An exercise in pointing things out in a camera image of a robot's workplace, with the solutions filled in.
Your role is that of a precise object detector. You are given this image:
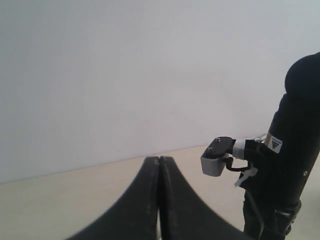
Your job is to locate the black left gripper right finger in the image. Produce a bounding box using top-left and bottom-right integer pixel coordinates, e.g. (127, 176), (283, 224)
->
(158, 156), (250, 240)

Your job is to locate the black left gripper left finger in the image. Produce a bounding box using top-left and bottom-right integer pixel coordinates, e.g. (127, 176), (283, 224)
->
(69, 156), (160, 240)

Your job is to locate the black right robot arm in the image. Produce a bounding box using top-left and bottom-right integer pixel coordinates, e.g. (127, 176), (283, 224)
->
(241, 53), (320, 240)

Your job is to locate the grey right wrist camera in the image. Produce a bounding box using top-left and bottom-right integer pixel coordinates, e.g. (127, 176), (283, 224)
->
(200, 136), (262, 187)

